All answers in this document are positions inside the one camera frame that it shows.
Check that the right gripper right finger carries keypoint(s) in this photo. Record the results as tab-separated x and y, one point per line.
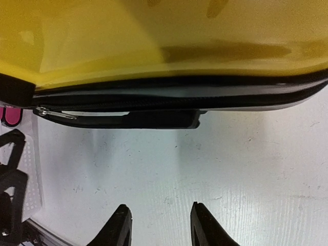
206	230

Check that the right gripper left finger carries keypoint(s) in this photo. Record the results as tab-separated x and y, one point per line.
117	231

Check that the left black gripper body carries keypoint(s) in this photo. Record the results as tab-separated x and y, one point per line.
13	188

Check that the silver zipper pull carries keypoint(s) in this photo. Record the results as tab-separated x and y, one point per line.
44	111

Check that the yellow Pikachu suitcase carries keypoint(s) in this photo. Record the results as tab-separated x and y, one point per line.
160	64

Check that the black pink drawer organizer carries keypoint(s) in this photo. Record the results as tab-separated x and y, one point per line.
11	117

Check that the white plastic basket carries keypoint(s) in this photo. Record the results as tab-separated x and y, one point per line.
30	164

